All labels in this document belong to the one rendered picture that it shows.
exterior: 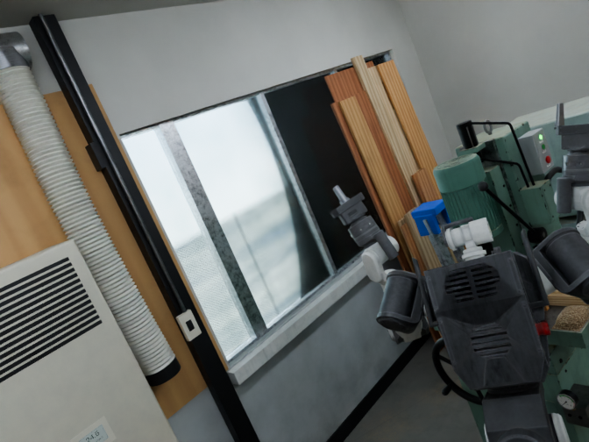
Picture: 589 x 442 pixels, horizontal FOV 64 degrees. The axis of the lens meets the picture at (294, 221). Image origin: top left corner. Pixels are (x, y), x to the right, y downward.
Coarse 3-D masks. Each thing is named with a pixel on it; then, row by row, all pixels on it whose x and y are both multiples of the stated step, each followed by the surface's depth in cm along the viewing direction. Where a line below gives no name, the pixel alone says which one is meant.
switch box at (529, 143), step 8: (528, 136) 181; (536, 136) 181; (544, 136) 184; (520, 144) 184; (528, 144) 182; (536, 144) 180; (544, 144) 184; (528, 152) 183; (536, 152) 180; (528, 160) 184; (536, 160) 182; (544, 160) 183; (552, 160) 186; (536, 168) 183; (544, 168) 182
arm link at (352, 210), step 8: (360, 192) 152; (352, 200) 150; (360, 200) 151; (336, 208) 150; (344, 208) 150; (352, 208) 150; (360, 208) 151; (336, 216) 150; (344, 216) 150; (352, 216) 150; (360, 216) 150; (368, 216) 150; (344, 224) 152; (352, 224) 151; (360, 224) 148; (368, 224) 148; (376, 224) 151; (352, 232) 150; (360, 232) 148
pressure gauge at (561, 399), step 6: (564, 390) 159; (558, 396) 160; (564, 396) 158; (570, 396) 156; (576, 396) 157; (558, 402) 160; (564, 402) 159; (570, 402) 157; (576, 402) 156; (564, 408) 159; (570, 408) 158
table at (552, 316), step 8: (552, 312) 167; (560, 312) 165; (552, 320) 163; (584, 328) 152; (552, 336) 159; (560, 336) 156; (568, 336) 154; (576, 336) 152; (584, 336) 151; (552, 344) 160; (560, 344) 158; (568, 344) 156; (576, 344) 153; (584, 344) 151
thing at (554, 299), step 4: (548, 296) 171; (552, 296) 170; (556, 296) 169; (560, 296) 168; (564, 296) 166; (568, 296) 165; (572, 296) 164; (552, 300) 170; (556, 300) 169; (560, 300) 168; (564, 300) 167; (568, 300) 166; (572, 300) 165; (576, 300) 164; (580, 300) 163; (552, 304) 171; (556, 304) 170; (560, 304) 169; (564, 304) 168; (568, 304) 167; (572, 304) 165; (576, 304) 164; (580, 304) 163; (584, 304) 162; (588, 304) 161
